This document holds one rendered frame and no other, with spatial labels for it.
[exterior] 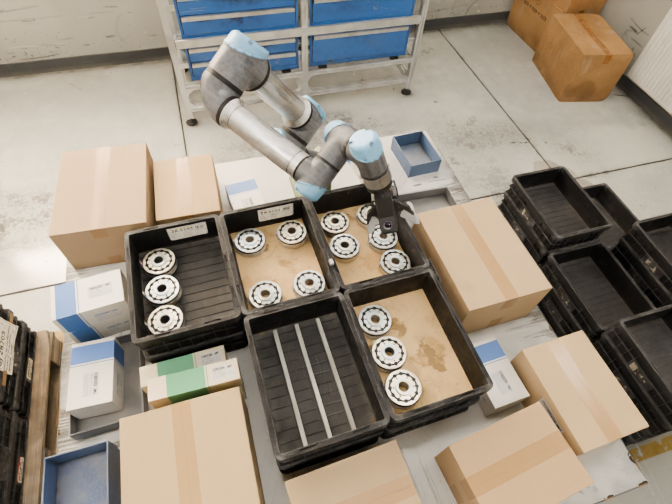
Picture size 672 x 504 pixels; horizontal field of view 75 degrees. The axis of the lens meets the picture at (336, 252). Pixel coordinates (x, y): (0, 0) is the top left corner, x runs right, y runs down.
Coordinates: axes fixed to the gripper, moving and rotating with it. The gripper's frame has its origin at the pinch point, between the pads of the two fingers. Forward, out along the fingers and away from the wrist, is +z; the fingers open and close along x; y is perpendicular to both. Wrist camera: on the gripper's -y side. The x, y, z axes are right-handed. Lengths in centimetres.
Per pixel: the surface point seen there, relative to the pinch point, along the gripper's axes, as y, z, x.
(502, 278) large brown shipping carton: -7.1, 26.7, -28.9
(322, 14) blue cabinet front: 202, 28, 36
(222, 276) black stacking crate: -4, 0, 58
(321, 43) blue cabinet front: 202, 46, 43
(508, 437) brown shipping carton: -54, 27, -20
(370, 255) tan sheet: 5.4, 18.3, 12.0
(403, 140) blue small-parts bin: 77, 35, -3
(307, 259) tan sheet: 3.1, 10.3, 32.2
